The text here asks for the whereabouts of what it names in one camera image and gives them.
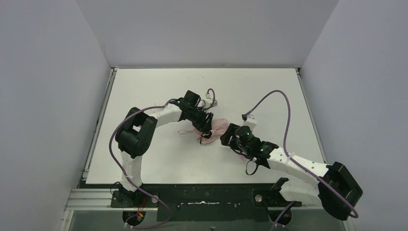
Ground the pink folding umbrella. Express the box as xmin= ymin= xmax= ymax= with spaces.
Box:
xmin=178 ymin=118 xmax=230 ymax=145

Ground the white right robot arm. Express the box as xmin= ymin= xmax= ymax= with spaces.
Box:
xmin=220 ymin=124 xmax=363 ymax=220

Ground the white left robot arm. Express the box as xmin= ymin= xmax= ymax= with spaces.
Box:
xmin=109 ymin=89 xmax=217 ymax=193

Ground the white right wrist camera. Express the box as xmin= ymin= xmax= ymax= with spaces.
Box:
xmin=242 ymin=114 xmax=257 ymax=131

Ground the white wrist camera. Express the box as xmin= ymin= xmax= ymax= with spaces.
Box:
xmin=242 ymin=114 xmax=257 ymax=131
xmin=202 ymin=93 xmax=218 ymax=110

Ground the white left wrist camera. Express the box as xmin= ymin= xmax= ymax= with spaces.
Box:
xmin=202 ymin=93 xmax=218 ymax=110

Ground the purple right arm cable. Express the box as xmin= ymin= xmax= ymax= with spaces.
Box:
xmin=242 ymin=90 xmax=359 ymax=231

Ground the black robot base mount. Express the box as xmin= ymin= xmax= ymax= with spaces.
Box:
xmin=110 ymin=179 xmax=290 ymax=227

